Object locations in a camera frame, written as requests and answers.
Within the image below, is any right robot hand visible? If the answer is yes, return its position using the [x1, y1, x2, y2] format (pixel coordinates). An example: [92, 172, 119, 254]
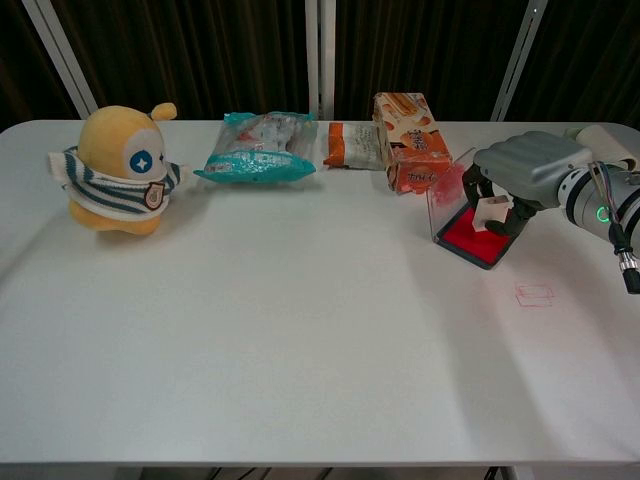
[462, 130, 594, 236]

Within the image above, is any white stamp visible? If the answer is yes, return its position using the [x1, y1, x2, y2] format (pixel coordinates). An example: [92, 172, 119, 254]
[471, 195, 514, 234]

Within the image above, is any red ink pad case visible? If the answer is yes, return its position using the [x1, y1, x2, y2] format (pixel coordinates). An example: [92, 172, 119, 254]
[426, 146, 522, 271]

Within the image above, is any orange biscuit box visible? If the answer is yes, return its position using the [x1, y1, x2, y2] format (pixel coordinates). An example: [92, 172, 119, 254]
[372, 91, 454, 196]

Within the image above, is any small orange white snack packet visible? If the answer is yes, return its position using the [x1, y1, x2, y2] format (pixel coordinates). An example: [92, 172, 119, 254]
[322, 121, 389, 172]

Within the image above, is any teal snack bag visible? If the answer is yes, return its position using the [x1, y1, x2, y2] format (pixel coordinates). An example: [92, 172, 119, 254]
[192, 110, 320, 185]

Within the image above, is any black curtain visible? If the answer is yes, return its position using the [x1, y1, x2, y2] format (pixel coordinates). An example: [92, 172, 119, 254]
[0, 0, 640, 132]

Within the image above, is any yellow plush toy striped sweater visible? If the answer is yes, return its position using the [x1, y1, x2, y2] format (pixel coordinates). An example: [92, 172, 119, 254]
[47, 102, 192, 238]

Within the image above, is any white frame post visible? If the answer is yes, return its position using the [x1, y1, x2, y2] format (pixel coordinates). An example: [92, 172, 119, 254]
[22, 0, 99, 120]
[489, 0, 547, 123]
[305, 0, 337, 121]

